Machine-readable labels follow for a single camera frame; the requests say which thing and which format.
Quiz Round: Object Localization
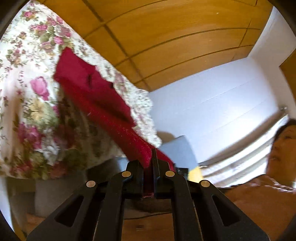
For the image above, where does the dark red knit sweater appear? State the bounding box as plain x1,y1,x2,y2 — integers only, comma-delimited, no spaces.
53,47,175,200

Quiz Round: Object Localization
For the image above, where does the grey upholstered chair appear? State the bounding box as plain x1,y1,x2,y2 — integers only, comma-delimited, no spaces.
115,135,198,172

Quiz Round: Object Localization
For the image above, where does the person in brown top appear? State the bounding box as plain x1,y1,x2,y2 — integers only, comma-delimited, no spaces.
225,119,295,240

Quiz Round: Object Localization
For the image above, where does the white window blind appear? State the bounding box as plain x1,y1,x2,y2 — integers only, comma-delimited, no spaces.
200,106,289,187

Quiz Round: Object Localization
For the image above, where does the floral bedspread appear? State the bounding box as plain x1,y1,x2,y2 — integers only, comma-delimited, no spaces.
1,1,162,180

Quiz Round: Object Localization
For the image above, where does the wooden wardrobe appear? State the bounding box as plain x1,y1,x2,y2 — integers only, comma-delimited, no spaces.
44,1,273,91

